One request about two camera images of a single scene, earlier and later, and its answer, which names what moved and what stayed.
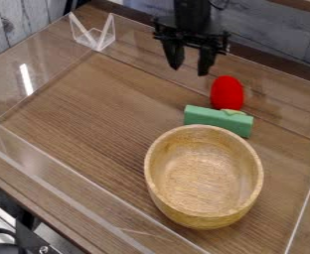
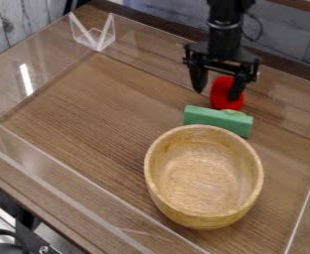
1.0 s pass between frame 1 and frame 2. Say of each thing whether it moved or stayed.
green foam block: stayed
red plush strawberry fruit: stayed
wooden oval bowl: stayed
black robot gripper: moved
